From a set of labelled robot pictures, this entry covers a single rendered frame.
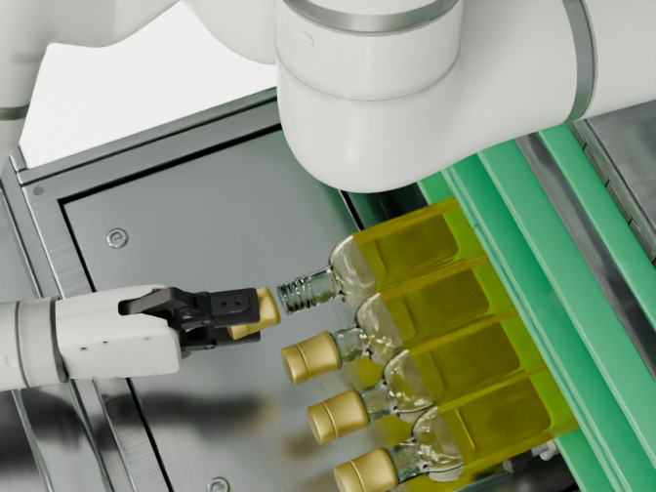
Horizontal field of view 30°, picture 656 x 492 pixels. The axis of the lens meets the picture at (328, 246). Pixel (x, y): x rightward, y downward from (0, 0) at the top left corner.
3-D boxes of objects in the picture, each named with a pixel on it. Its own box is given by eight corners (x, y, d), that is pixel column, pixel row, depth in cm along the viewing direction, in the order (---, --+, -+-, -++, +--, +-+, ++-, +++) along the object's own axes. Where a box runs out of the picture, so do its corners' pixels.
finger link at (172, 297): (101, 332, 104) (159, 339, 107) (142, 295, 99) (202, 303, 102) (100, 319, 105) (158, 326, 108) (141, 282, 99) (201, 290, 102)
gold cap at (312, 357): (324, 340, 109) (278, 357, 108) (325, 324, 106) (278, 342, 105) (341, 374, 108) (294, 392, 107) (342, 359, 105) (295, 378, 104)
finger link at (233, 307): (183, 333, 105) (261, 323, 105) (181, 318, 102) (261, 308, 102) (179, 299, 106) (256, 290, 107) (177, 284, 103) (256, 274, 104)
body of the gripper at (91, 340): (59, 401, 108) (185, 385, 110) (39, 359, 99) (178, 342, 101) (54, 324, 112) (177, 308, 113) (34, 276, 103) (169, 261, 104)
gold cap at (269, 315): (266, 296, 110) (220, 312, 109) (265, 279, 107) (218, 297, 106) (280, 329, 109) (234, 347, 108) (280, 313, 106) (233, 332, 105)
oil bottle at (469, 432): (611, 348, 111) (397, 436, 106) (628, 323, 106) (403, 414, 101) (643, 402, 108) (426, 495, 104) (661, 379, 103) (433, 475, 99)
